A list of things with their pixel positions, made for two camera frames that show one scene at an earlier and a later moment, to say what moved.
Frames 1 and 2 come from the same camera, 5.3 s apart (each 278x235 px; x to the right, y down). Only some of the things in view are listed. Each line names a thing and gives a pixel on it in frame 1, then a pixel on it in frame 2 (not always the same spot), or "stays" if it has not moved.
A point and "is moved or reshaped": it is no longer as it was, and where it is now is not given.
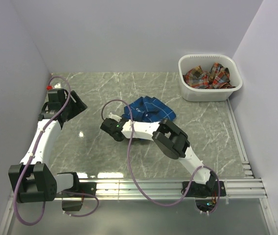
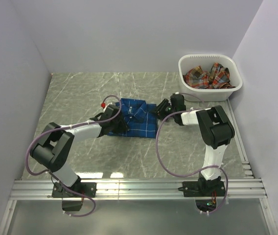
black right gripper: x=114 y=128 to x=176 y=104
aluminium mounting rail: x=153 y=189 stays
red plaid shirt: x=218 y=78 stays
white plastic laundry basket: x=208 y=77 stays
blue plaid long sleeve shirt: x=149 y=109 is moved or reshaped
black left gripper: x=79 y=105 to x=122 y=127
